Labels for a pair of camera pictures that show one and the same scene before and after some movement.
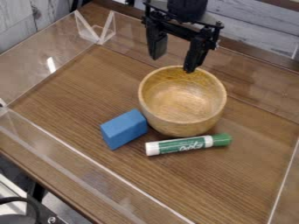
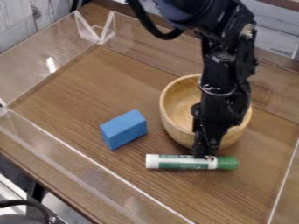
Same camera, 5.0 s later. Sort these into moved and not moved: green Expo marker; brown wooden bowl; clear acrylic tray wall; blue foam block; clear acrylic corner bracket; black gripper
Moved: brown wooden bowl; black gripper; green Expo marker
Not moved: clear acrylic tray wall; clear acrylic corner bracket; blue foam block
